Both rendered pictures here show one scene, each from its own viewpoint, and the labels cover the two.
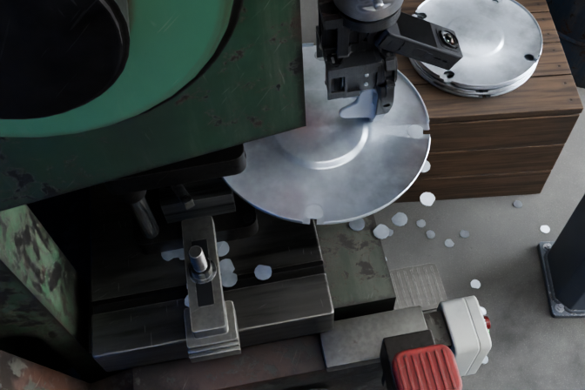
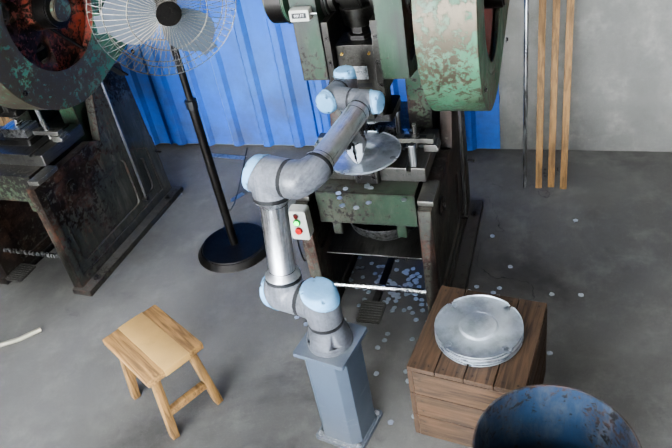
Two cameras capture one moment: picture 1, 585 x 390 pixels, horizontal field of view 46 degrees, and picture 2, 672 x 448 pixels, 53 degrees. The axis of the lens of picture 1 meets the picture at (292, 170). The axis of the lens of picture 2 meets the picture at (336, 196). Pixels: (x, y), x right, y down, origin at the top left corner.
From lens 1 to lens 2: 2.51 m
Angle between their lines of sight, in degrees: 75
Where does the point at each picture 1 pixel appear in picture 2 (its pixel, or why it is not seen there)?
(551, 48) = (459, 372)
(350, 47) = not seen: hidden behind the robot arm
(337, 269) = (333, 182)
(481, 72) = (447, 319)
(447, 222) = not seen: hidden behind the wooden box
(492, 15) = (492, 340)
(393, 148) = (343, 165)
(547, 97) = (422, 352)
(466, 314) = (299, 208)
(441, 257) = (399, 365)
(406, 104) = (358, 171)
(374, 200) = not seen: hidden behind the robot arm
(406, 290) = (371, 308)
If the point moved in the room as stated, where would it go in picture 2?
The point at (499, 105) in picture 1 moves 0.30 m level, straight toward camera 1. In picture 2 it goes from (428, 329) to (369, 290)
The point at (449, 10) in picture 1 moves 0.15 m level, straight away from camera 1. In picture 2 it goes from (506, 322) to (548, 341)
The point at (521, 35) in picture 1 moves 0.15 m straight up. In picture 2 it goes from (468, 348) to (466, 314)
